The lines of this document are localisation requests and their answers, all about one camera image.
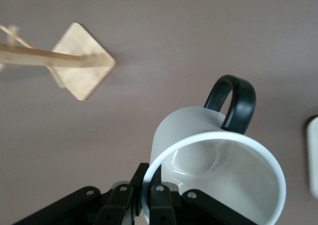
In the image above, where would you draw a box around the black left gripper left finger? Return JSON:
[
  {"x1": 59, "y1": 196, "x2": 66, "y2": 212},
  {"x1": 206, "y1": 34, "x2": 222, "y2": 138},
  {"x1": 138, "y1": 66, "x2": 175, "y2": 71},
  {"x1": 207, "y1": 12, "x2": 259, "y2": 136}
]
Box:
[{"x1": 14, "y1": 162, "x2": 149, "y2": 225}]

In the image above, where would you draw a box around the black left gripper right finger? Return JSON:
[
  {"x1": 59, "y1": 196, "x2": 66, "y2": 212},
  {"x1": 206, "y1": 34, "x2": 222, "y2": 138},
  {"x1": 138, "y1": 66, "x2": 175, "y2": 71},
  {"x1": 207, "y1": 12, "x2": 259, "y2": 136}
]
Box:
[{"x1": 149, "y1": 183, "x2": 251, "y2": 225}]

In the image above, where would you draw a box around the white cup black handle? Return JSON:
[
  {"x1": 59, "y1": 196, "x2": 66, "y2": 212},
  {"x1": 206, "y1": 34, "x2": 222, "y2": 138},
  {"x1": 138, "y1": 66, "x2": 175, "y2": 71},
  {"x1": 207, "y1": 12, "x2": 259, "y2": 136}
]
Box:
[{"x1": 143, "y1": 75, "x2": 287, "y2": 225}]

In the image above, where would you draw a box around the wooden cup rack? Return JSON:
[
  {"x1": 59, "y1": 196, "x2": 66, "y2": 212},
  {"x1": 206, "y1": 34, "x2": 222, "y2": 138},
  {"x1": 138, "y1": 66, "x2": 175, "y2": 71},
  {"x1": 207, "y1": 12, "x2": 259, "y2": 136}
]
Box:
[{"x1": 0, "y1": 22, "x2": 117, "y2": 102}]

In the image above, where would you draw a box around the cream plastic tray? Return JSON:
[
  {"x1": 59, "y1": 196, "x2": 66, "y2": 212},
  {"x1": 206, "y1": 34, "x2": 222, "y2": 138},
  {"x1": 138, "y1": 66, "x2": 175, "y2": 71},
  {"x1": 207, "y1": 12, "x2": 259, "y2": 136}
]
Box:
[{"x1": 305, "y1": 114, "x2": 318, "y2": 196}]

